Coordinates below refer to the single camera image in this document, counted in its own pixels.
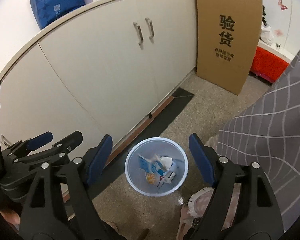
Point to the white plastic bag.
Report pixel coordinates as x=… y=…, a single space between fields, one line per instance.
x=266 y=34

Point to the grey checked tablecloth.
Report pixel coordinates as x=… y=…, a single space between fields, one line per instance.
x=268 y=132

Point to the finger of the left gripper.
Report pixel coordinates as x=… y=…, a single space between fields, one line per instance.
x=23 y=148
x=65 y=145

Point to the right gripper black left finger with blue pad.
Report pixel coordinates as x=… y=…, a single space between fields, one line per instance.
x=58 y=205

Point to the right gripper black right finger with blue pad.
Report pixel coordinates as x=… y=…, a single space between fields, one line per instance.
x=257 y=213

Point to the blue tissue pack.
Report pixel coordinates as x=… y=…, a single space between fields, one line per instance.
x=47 y=11

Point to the white low cabinet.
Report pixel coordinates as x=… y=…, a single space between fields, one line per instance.
x=100 y=69

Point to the red storage box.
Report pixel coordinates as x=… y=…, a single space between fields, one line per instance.
x=267 y=65

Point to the blue snack wrapper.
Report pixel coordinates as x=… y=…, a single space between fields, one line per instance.
x=152 y=166

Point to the person's left hand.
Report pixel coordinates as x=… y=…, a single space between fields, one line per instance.
x=10 y=216

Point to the blue plastic trash bin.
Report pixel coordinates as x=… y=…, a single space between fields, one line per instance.
x=153 y=185

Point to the large cardboard box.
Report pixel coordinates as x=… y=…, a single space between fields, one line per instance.
x=228 y=35

